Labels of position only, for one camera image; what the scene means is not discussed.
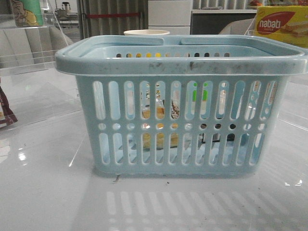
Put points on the brown snack packet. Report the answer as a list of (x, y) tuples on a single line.
[(7, 116)]

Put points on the white drawer cabinet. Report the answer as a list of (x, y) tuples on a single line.
[(170, 15)]

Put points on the white paper cup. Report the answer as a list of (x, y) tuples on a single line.
[(146, 32)]

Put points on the green yellow snack canister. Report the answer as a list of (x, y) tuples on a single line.
[(27, 13)]

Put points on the clear acrylic shelf left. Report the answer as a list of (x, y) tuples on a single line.
[(35, 90)]

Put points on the yellow nabati wafer box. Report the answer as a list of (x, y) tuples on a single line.
[(288, 24)]

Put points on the light blue plastic basket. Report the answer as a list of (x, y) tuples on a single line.
[(228, 89)]

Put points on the clear acrylic stand right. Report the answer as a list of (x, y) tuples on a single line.
[(301, 118)]

